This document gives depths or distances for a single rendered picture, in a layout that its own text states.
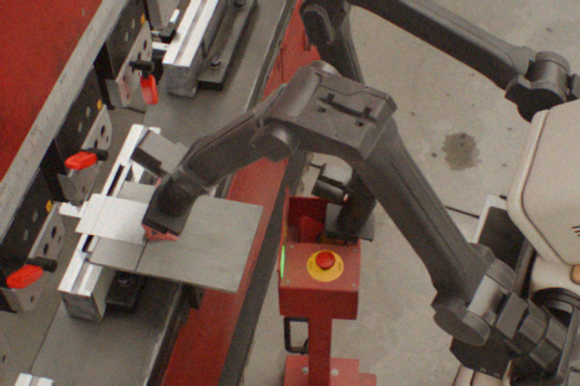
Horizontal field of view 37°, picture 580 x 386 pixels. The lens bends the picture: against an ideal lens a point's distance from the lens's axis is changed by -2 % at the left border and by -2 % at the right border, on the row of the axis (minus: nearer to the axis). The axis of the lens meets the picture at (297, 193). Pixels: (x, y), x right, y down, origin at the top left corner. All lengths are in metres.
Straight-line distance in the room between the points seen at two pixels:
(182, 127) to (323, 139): 0.96
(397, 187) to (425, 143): 2.01
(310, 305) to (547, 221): 0.71
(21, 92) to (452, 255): 0.58
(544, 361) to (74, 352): 0.82
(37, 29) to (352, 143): 0.47
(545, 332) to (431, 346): 1.38
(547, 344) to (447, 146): 1.85
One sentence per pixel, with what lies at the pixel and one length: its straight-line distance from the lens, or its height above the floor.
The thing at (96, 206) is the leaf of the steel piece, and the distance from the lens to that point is 1.61.
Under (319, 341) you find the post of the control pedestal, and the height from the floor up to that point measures 0.42.
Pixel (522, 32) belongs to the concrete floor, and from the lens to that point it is 3.45.
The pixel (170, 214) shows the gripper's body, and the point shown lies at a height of 1.10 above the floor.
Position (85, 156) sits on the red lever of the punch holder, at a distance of 1.29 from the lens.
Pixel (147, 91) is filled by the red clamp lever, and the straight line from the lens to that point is 1.51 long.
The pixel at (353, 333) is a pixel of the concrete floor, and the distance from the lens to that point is 2.57.
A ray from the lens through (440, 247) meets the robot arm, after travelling 1.07.
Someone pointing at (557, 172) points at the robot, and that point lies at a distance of 1.20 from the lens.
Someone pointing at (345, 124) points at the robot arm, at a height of 1.57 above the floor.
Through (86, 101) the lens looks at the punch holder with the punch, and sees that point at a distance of 1.35.
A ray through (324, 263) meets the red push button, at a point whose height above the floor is 0.81.
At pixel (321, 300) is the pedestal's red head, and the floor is 0.74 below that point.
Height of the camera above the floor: 2.26
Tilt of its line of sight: 53 degrees down
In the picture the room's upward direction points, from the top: 1 degrees counter-clockwise
